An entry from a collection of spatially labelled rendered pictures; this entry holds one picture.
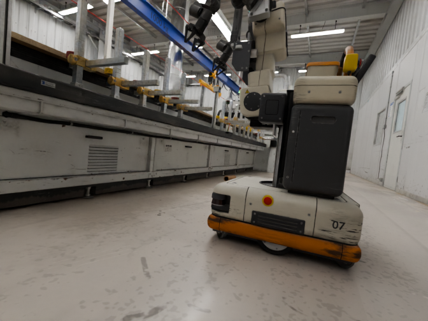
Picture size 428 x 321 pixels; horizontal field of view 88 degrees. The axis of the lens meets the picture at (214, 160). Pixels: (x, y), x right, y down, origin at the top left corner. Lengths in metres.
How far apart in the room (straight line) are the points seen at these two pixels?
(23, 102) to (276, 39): 1.28
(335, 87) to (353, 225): 0.57
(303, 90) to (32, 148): 1.47
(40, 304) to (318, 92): 1.18
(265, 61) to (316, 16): 7.43
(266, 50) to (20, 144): 1.44
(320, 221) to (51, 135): 1.54
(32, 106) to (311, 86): 1.28
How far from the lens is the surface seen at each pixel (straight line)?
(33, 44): 1.58
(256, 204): 1.05
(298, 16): 8.85
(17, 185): 1.60
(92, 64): 1.46
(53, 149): 1.68
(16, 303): 0.85
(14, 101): 1.35
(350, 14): 8.72
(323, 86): 1.10
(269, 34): 1.42
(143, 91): 1.78
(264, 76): 1.30
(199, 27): 1.34
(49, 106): 1.41
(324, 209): 1.05
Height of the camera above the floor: 0.45
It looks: 3 degrees down
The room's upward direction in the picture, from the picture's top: 6 degrees clockwise
